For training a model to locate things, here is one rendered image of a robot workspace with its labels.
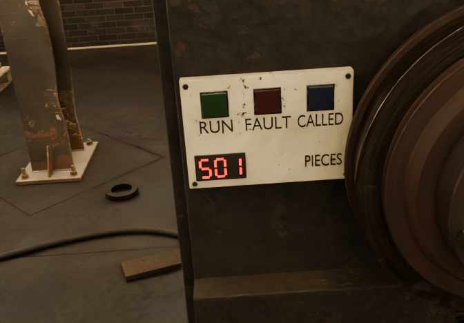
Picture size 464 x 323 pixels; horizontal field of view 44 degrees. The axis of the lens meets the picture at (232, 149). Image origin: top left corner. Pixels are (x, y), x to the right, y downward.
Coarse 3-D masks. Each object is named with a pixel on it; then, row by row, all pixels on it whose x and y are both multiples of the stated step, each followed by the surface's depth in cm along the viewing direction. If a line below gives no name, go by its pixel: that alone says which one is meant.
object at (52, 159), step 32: (0, 0) 312; (32, 0) 310; (32, 32) 319; (32, 64) 326; (64, 64) 357; (32, 96) 333; (64, 96) 365; (32, 128) 341; (64, 128) 341; (32, 160) 350; (64, 160) 350
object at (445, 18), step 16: (448, 16) 75; (416, 32) 76; (400, 48) 76; (384, 64) 78; (368, 96) 79; (352, 128) 81; (352, 144) 82; (352, 160) 83; (352, 176) 84; (352, 192) 85; (352, 208) 86
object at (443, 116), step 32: (448, 96) 71; (416, 128) 72; (448, 128) 70; (416, 160) 73; (384, 192) 76; (416, 192) 74; (416, 224) 76; (416, 256) 80; (448, 256) 78; (448, 288) 82
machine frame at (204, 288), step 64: (192, 0) 82; (256, 0) 82; (320, 0) 82; (384, 0) 82; (448, 0) 83; (192, 64) 85; (256, 64) 86; (320, 64) 86; (192, 192) 94; (256, 192) 94; (320, 192) 94; (192, 256) 99; (256, 256) 99; (320, 256) 100; (192, 320) 114; (256, 320) 98; (320, 320) 98; (384, 320) 99; (448, 320) 99
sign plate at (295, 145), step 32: (192, 96) 85; (288, 96) 86; (352, 96) 86; (192, 128) 87; (224, 128) 87; (256, 128) 88; (288, 128) 88; (320, 128) 88; (192, 160) 89; (256, 160) 90; (288, 160) 90; (320, 160) 90
